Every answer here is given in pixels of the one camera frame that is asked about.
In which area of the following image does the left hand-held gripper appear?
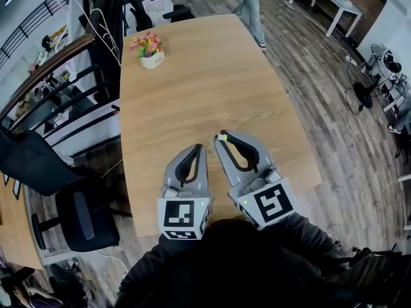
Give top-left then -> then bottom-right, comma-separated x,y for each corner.
157,143 -> 213,241

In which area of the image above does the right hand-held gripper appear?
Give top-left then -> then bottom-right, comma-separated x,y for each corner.
213,129 -> 297,232

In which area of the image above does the person's right forearm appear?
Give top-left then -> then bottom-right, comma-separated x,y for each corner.
256,210 -> 344,271

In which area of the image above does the person's black clothing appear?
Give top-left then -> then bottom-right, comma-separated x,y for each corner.
113,216 -> 354,308

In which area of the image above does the white pot of pink flowers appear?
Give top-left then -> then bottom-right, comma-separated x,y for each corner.
129,31 -> 166,70

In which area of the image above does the black mesh office chair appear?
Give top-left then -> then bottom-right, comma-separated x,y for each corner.
0,127 -> 121,253

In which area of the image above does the black armrest office chair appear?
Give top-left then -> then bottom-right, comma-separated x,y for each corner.
123,0 -> 197,32

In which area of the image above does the white plastic basket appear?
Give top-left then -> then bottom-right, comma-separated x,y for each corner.
141,0 -> 175,28

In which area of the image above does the white metal table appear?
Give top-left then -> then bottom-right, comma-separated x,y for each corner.
288,0 -> 364,39

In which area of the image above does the dark wooden railing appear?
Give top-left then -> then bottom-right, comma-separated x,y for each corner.
0,0 -> 125,160

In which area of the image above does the wooden side desk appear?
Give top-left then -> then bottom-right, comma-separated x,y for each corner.
0,178 -> 45,271

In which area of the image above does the black folding chair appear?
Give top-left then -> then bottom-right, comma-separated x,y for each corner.
332,244 -> 411,308

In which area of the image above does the white cable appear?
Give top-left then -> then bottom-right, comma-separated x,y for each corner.
53,0 -> 123,69

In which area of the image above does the metal wire rack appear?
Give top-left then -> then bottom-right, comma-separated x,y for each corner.
365,42 -> 411,112

